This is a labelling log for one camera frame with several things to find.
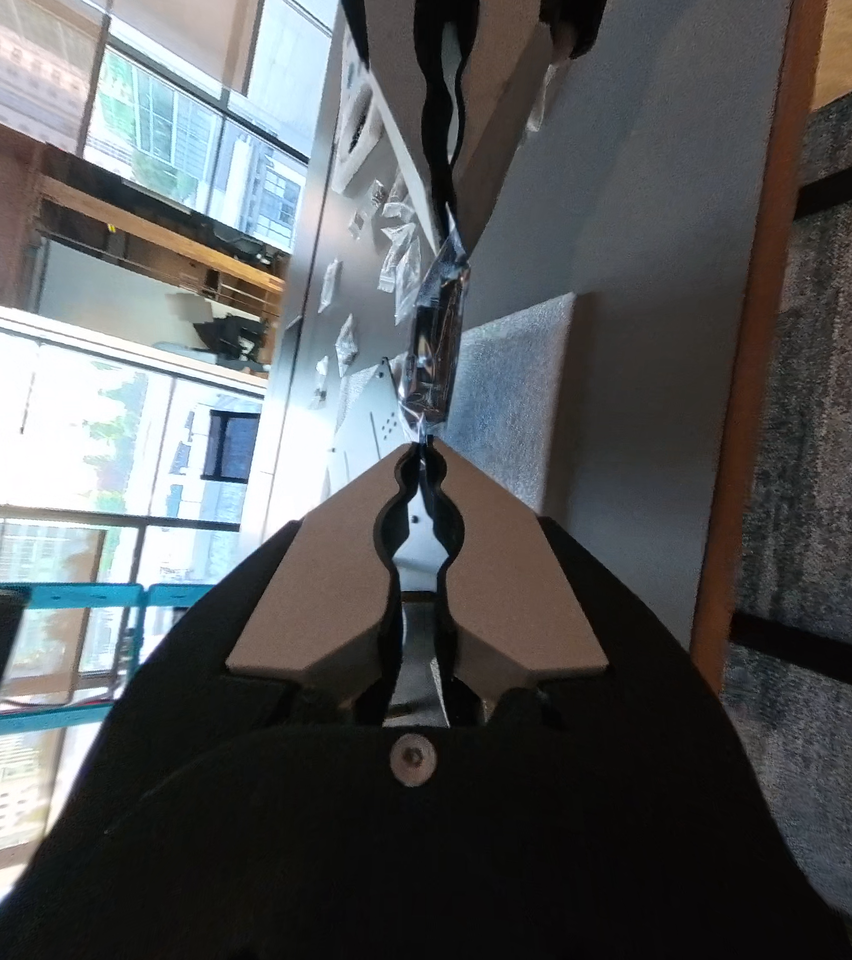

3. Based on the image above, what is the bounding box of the dark parts bag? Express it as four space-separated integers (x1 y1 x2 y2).
396 222 475 439

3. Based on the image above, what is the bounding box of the dark grey desk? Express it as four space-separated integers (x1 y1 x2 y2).
239 0 832 706

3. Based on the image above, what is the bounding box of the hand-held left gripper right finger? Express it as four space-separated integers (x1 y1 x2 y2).
429 443 611 700

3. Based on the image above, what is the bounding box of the blue toy robot arm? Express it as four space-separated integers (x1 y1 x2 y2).
0 581 220 742

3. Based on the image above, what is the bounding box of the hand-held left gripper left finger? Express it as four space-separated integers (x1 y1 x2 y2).
225 441 416 706

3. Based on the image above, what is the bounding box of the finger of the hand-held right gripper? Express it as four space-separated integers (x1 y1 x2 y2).
449 0 550 229
339 0 457 229

